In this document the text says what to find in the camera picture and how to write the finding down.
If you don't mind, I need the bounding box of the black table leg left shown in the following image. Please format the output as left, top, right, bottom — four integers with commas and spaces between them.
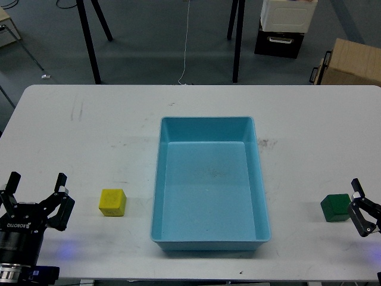
76, 0, 113, 85

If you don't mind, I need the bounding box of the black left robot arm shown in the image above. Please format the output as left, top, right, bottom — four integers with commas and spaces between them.
1, 172, 75, 285

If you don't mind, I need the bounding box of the white storage crate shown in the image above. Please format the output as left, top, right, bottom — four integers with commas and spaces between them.
260, 1, 318, 33

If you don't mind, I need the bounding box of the black storage box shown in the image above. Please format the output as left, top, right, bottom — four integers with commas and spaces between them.
254, 24, 305, 59

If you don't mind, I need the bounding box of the black table leg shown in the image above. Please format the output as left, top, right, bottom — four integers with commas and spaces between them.
76, 0, 113, 85
226, 0, 246, 83

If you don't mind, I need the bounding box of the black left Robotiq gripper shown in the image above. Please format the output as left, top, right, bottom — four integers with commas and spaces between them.
1, 172, 75, 266

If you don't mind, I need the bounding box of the yellow wooden block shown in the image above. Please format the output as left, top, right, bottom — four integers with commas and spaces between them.
98, 189, 127, 217

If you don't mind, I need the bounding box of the blue wrist camera box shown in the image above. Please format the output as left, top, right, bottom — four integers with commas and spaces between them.
27, 266, 60, 285

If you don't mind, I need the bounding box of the wooden cabinet with handles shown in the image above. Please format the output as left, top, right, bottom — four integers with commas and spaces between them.
309, 38, 380, 86

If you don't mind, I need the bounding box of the white hanging cord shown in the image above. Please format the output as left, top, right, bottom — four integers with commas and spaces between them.
177, 0, 191, 86

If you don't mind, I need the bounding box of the green wooden block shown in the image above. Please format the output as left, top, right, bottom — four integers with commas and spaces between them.
320, 194, 351, 222

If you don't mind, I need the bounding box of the light blue plastic bin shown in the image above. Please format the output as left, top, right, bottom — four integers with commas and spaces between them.
151, 117, 271, 251

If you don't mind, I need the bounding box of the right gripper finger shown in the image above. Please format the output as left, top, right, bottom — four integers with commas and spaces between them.
347, 178, 380, 237

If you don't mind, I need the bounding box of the wooden furniture top left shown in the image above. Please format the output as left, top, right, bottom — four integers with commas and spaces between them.
0, 6, 45, 72

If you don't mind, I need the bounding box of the black table leg right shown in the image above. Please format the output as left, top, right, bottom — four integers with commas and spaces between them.
226, 0, 246, 83

